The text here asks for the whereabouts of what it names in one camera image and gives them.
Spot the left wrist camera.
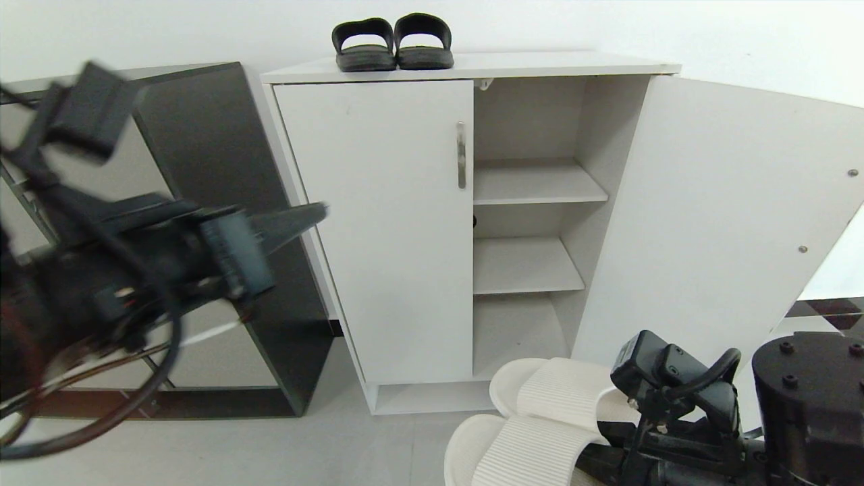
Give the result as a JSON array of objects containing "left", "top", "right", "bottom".
[{"left": 13, "top": 61, "right": 140, "bottom": 196}]

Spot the white shoe cabinet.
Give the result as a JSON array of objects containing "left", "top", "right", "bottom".
[{"left": 260, "top": 51, "right": 682, "bottom": 416}]

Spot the plain white cabinet door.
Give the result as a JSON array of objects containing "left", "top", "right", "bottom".
[{"left": 572, "top": 74, "right": 864, "bottom": 380}]

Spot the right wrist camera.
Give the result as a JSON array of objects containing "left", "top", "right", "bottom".
[{"left": 610, "top": 330, "right": 743, "bottom": 436}]

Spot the white ribbed slipper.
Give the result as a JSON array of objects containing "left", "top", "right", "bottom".
[
  {"left": 443, "top": 413, "right": 610, "bottom": 486},
  {"left": 489, "top": 356, "right": 643, "bottom": 441}
]

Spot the black slipper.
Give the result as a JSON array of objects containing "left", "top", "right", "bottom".
[
  {"left": 331, "top": 18, "right": 397, "bottom": 73},
  {"left": 394, "top": 12, "right": 455, "bottom": 71}
]

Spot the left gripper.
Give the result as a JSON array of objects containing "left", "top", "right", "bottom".
[{"left": 125, "top": 196, "right": 330, "bottom": 313}]

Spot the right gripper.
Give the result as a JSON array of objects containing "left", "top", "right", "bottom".
[{"left": 575, "top": 421, "right": 767, "bottom": 486}]

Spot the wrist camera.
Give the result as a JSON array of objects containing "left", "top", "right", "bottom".
[
  {"left": 610, "top": 330, "right": 743, "bottom": 436},
  {"left": 13, "top": 61, "right": 140, "bottom": 196}
]

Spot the black open shelf unit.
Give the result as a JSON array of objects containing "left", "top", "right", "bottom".
[{"left": 0, "top": 62, "right": 335, "bottom": 420}]

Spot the white cabinet door with handle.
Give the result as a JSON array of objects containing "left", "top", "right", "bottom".
[{"left": 273, "top": 80, "right": 475, "bottom": 386}]

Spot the black cable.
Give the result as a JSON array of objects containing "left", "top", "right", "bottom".
[{"left": 0, "top": 297, "right": 184, "bottom": 461}]

